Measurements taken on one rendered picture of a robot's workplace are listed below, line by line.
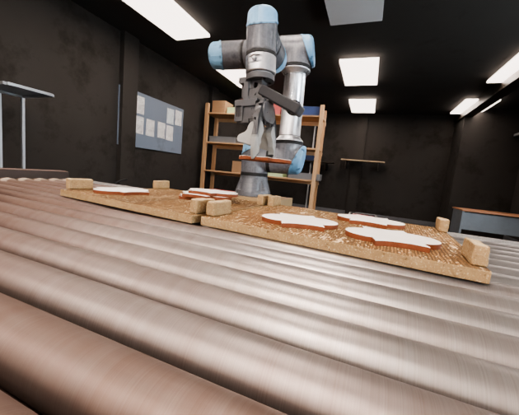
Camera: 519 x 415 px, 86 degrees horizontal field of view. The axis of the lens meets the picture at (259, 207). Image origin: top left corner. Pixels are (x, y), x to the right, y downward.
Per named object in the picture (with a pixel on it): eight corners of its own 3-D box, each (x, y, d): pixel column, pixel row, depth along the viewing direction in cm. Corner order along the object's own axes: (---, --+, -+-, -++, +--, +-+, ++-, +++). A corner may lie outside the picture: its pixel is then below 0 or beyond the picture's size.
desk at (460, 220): (543, 258, 487) (552, 220, 478) (455, 245, 533) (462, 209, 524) (523, 250, 549) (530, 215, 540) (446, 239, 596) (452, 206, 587)
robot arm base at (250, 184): (241, 193, 129) (243, 171, 128) (273, 196, 126) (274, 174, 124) (230, 194, 115) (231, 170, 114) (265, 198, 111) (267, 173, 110)
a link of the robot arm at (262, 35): (282, 19, 71) (274, -2, 63) (280, 64, 72) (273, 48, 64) (253, 23, 73) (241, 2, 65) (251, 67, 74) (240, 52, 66)
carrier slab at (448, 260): (275, 209, 80) (276, 203, 80) (441, 235, 63) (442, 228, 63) (199, 225, 49) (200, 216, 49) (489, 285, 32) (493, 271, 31)
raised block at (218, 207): (223, 212, 55) (224, 198, 55) (231, 214, 54) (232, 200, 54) (204, 216, 50) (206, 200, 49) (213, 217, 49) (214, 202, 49)
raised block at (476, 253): (459, 254, 39) (462, 235, 38) (475, 257, 38) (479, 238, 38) (469, 265, 33) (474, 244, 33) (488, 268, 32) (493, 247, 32)
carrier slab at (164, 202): (167, 193, 98) (168, 188, 98) (273, 209, 80) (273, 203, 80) (59, 195, 67) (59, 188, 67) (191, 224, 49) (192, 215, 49)
